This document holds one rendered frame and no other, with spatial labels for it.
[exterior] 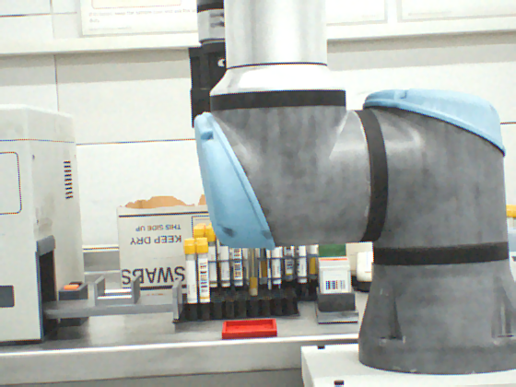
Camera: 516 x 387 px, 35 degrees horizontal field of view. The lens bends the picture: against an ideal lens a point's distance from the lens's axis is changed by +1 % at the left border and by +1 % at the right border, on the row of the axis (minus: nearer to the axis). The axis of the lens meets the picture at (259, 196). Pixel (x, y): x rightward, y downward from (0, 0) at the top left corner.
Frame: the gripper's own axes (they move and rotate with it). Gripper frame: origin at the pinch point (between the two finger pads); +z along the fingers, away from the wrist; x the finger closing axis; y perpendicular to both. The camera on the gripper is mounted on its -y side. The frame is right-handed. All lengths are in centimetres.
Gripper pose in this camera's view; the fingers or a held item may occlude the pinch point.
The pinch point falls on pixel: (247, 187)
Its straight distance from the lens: 115.1
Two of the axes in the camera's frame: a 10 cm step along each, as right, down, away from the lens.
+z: 0.5, 10.0, 0.5
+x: 0.1, 0.5, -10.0
